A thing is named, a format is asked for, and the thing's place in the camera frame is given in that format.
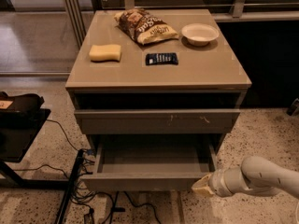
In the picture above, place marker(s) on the grey drawer cabinet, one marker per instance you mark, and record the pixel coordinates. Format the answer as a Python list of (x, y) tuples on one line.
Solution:
[(208, 77)]

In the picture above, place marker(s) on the black snack bar wrapper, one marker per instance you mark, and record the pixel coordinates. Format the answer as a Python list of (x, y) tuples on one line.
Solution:
[(161, 58)]

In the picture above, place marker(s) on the brown chip bag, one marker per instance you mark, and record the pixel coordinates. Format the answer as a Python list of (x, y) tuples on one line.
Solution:
[(143, 27)]

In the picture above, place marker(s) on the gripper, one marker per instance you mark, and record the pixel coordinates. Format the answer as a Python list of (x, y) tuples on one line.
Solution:
[(217, 182)]

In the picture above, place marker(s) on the black side table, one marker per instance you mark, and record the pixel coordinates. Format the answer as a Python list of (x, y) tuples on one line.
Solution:
[(16, 136)]

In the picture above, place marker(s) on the yellow sponge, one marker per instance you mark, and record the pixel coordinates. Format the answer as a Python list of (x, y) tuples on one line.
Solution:
[(105, 53)]

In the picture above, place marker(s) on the black bag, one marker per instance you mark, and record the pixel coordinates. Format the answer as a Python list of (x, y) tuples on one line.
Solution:
[(22, 105)]

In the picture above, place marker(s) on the white bowl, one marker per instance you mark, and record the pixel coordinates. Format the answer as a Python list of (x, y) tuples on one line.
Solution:
[(199, 34)]

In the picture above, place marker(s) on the grey top drawer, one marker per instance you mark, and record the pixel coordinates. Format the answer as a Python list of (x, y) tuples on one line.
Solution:
[(156, 121)]

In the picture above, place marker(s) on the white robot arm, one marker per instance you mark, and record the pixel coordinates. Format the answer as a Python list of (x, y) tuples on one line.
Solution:
[(256, 176)]

